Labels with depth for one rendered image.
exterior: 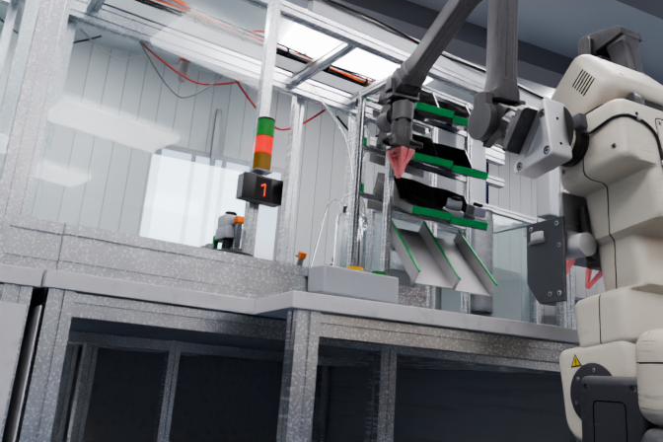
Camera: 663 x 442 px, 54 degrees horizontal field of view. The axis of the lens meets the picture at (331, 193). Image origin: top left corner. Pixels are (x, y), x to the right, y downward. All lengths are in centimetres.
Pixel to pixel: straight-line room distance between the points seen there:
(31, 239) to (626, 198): 107
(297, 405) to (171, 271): 39
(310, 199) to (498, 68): 426
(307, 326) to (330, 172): 455
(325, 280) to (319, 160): 427
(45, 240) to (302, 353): 52
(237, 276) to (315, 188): 420
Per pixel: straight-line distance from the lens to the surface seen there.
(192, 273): 136
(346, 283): 146
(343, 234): 273
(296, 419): 116
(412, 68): 169
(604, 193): 131
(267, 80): 194
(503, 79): 137
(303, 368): 116
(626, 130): 124
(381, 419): 151
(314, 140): 570
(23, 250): 130
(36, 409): 121
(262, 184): 178
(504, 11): 143
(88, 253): 130
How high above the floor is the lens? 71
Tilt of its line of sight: 16 degrees up
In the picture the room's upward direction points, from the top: 4 degrees clockwise
